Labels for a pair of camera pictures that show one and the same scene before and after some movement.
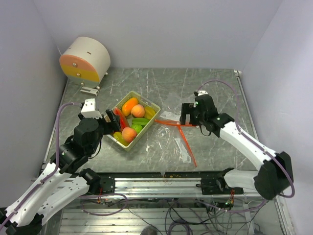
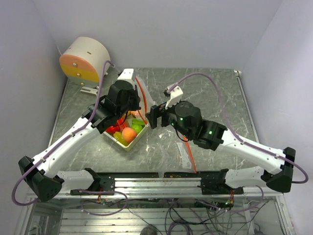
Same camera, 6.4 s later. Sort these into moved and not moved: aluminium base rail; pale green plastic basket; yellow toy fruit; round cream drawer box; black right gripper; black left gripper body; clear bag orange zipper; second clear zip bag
Moved: black left gripper body; clear bag orange zipper; black right gripper
Not moved: pale green plastic basket; yellow toy fruit; round cream drawer box; second clear zip bag; aluminium base rail
